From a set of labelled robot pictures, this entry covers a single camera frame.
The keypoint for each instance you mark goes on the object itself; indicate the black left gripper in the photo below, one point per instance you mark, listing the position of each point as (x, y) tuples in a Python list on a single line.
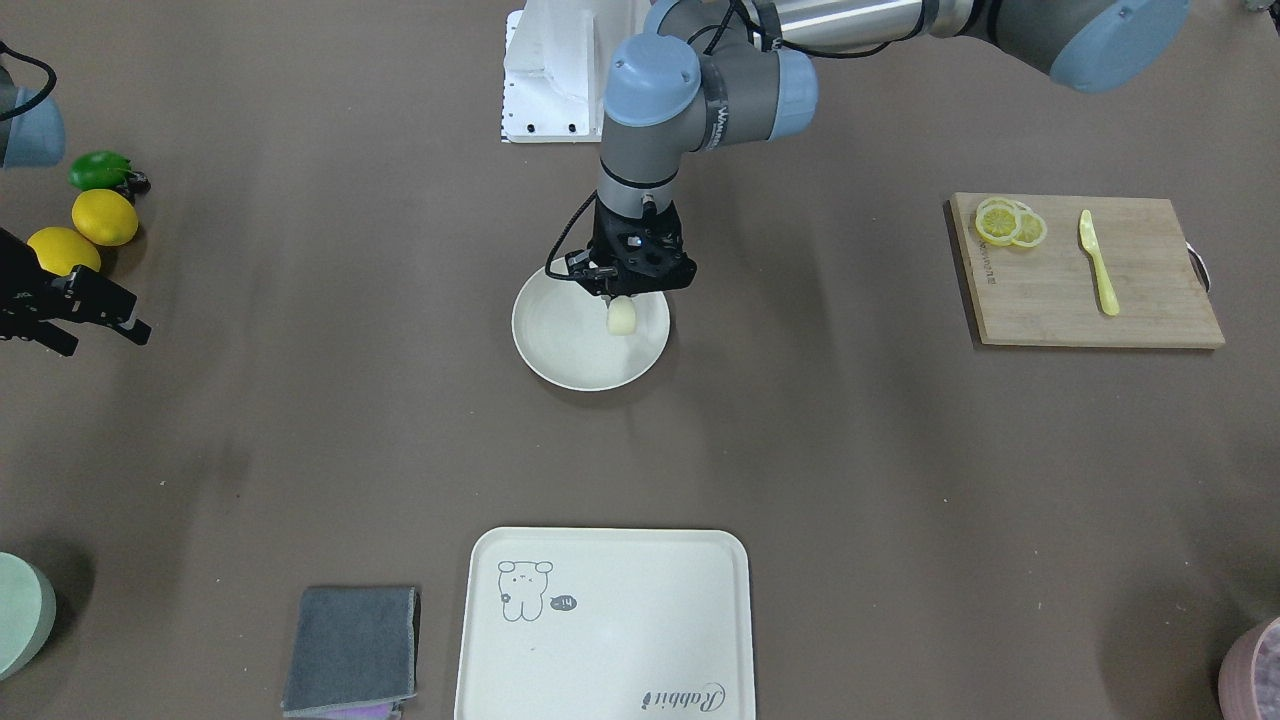
[(606, 284)]

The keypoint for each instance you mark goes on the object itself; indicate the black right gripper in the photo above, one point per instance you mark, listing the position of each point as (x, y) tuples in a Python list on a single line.
[(22, 283)]

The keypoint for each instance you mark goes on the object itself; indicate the cream round plate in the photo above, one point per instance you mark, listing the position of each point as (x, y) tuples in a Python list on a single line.
[(561, 333)]

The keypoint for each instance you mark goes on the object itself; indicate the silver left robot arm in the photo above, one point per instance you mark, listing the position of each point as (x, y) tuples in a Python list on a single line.
[(707, 74)]

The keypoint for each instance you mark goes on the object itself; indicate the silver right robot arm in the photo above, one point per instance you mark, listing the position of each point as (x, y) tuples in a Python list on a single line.
[(33, 131)]

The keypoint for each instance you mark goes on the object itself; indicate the cream rabbit serving tray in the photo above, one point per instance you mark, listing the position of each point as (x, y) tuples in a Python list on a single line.
[(604, 623)]

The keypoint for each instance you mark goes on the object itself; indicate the yellow lemon outer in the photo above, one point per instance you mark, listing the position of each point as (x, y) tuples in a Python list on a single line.
[(59, 250)]

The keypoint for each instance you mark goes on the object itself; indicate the yellow lemon near lime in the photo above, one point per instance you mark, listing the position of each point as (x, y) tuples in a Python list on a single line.
[(105, 218)]

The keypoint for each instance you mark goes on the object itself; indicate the dark purple grapes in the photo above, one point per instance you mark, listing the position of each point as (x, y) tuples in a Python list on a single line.
[(134, 184)]

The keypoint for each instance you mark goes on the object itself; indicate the green plastic lime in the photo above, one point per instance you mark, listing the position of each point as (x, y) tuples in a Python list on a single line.
[(99, 170)]

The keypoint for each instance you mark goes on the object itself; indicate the mint green bowl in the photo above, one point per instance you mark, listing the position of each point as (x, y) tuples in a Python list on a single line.
[(28, 610)]

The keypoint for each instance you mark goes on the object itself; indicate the grey folded cloth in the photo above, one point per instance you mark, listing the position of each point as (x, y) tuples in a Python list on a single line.
[(353, 654)]

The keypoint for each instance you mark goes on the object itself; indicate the lemon slices stack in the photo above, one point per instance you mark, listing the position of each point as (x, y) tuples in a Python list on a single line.
[(1006, 222)]

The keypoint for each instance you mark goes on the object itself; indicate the wooden cutting board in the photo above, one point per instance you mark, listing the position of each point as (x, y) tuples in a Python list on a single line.
[(1045, 296)]

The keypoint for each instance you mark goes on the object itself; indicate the yellow plastic knife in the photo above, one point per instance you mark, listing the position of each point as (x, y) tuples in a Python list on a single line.
[(1088, 240)]

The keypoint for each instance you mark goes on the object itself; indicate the pink bowl with ice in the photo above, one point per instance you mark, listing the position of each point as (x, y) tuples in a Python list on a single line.
[(1249, 675)]

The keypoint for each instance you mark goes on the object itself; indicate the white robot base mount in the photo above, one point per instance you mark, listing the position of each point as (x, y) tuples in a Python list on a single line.
[(556, 66)]

